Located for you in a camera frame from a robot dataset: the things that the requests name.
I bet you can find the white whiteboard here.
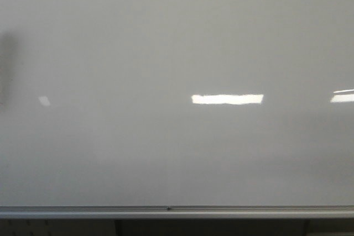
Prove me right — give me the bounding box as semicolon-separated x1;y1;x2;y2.
1;0;353;206

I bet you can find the dark whiteboard stand frame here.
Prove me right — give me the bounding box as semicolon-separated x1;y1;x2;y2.
1;218;353;235

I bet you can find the grey aluminium marker tray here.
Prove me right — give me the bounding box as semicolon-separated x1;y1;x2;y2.
1;205;353;219

